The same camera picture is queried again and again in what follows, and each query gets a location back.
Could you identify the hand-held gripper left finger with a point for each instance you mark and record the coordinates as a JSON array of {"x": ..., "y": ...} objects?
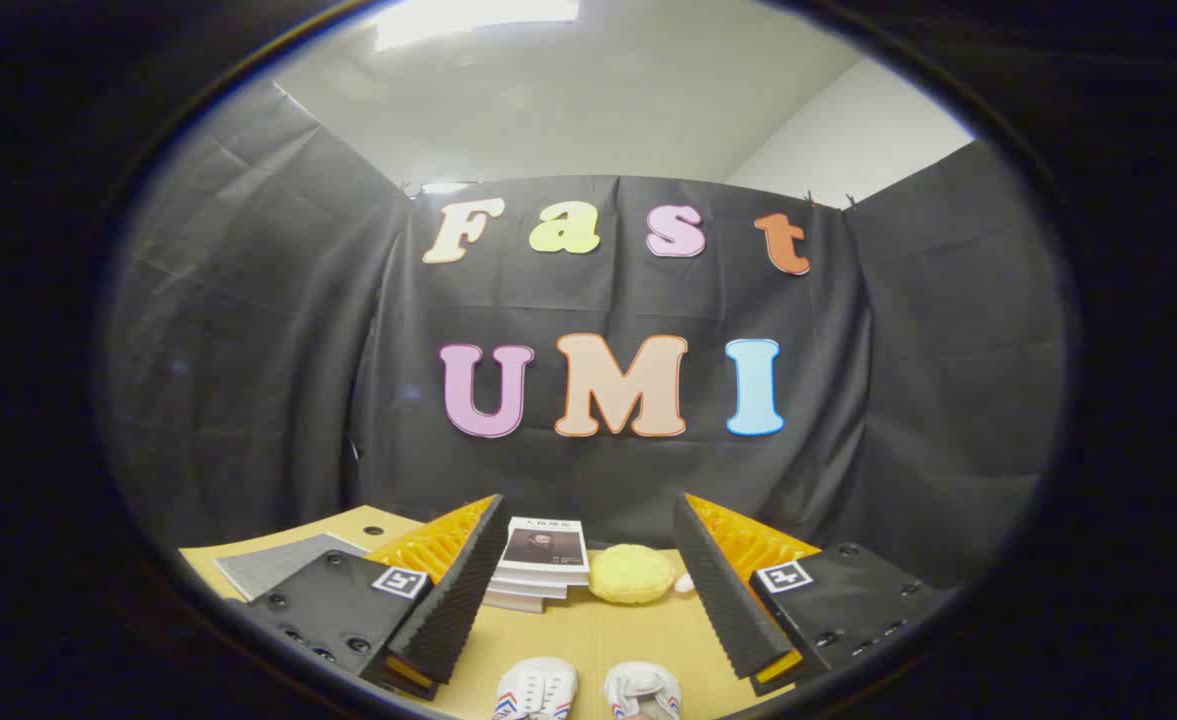
[{"x": 463, "y": 590}]

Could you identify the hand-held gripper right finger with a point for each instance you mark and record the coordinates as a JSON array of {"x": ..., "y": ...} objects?
[{"x": 723, "y": 600}]

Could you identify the white canvas shoe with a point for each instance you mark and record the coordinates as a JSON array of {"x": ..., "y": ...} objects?
[
  {"x": 536, "y": 692},
  {"x": 643, "y": 692}
]

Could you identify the grey fabric storage box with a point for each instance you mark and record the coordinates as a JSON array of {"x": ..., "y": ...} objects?
[{"x": 268, "y": 565}]

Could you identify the pink and green plush toy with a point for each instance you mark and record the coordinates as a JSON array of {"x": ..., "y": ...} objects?
[{"x": 685, "y": 582}]

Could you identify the thick brown book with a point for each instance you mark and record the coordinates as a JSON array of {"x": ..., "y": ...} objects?
[{"x": 513, "y": 603}]

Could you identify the white portrait cover book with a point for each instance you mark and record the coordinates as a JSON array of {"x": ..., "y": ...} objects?
[{"x": 546, "y": 548}]

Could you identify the yellow plush toy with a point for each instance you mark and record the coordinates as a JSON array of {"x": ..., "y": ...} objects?
[{"x": 631, "y": 575}]

